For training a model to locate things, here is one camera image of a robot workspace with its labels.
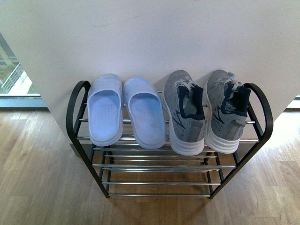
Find light blue slipper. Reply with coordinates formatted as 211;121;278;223
123;77;167;149
87;74;123;146

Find grey sneaker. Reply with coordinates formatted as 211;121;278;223
203;70;251;154
162;70;205;156

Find black metal shoe rack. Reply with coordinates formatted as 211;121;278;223
66;81;273;198

